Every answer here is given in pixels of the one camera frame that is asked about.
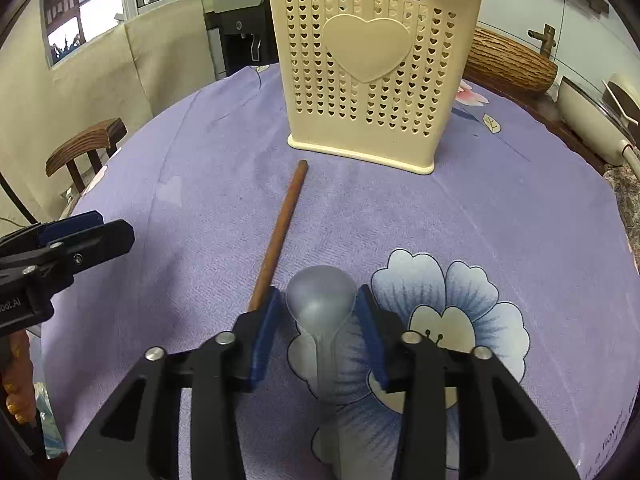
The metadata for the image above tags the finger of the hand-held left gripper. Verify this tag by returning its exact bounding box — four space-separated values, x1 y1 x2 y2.
45 219 135 281
0 211 104 257

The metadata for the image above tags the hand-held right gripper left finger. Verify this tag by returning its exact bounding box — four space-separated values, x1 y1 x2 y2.
57 286 282 480

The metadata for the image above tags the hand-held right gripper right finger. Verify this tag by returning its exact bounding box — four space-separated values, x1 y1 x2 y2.
356 284 581 480

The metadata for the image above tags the translucent plastic spoon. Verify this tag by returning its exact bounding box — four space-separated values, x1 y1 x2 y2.
285 265 358 480

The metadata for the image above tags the brown wooden chopstick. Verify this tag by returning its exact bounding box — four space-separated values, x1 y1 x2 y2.
248 160 309 311

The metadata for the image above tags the cream plastic utensil holder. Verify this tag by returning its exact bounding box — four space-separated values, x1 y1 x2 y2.
263 0 486 176

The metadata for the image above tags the orange patterned cloth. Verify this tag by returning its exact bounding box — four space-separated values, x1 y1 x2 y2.
0 332 36 426

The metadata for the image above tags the wooden chair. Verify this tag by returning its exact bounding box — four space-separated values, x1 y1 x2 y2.
46 118 127 193

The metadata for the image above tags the purple floral tablecloth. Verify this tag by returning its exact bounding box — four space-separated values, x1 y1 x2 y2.
40 62 640 480

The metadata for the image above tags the beige fabric cover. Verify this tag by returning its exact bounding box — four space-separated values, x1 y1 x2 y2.
0 0 218 221

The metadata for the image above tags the water dispenser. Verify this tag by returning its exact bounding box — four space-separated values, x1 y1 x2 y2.
205 0 273 81

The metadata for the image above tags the patterned paisley cloth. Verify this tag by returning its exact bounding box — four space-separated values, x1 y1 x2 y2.
602 165 640 261

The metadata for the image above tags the brown wicker basket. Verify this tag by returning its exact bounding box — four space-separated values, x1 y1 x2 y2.
465 25 558 96

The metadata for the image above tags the white spatula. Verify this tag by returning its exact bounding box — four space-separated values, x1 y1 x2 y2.
602 80 640 126

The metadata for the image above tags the bamboo faucet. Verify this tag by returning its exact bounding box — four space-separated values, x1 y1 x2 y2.
529 24 558 58

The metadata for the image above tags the white pan with handle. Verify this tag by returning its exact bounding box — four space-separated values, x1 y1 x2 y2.
557 74 640 171

